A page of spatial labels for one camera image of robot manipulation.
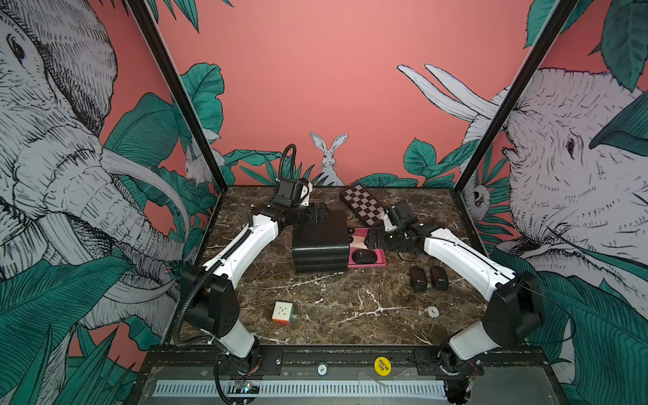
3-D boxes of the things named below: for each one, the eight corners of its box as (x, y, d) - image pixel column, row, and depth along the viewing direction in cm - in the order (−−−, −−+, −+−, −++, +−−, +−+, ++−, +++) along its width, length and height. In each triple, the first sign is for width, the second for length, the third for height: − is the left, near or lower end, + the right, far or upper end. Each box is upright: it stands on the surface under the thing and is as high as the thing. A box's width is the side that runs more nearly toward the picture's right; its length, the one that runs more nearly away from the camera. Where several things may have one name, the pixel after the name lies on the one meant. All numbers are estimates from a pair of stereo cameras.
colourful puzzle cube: (274, 325, 83) (271, 320, 78) (277, 307, 86) (274, 301, 82) (293, 325, 83) (291, 320, 78) (294, 307, 86) (293, 301, 82)
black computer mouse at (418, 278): (412, 291, 91) (415, 288, 89) (408, 270, 96) (410, 266, 94) (427, 291, 91) (429, 288, 89) (422, 270, 96) (424, 267, 94)
